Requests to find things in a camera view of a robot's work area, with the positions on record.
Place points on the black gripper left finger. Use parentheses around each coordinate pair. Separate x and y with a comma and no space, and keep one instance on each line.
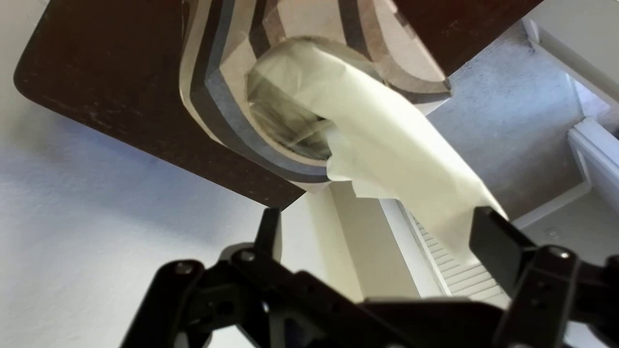
(214,301)

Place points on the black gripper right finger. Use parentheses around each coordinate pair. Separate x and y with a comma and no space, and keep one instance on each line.
(554,295)

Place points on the grey striped cloth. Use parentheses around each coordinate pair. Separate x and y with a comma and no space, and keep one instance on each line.
(219,96)

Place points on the long white tissue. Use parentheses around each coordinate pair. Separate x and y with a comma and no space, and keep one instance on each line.
(388,135)

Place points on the white louvered closet door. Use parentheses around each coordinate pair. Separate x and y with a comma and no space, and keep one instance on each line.
(446,262)

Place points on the dark wooden dresser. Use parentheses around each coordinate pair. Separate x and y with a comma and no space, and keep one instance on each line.
(109,83)

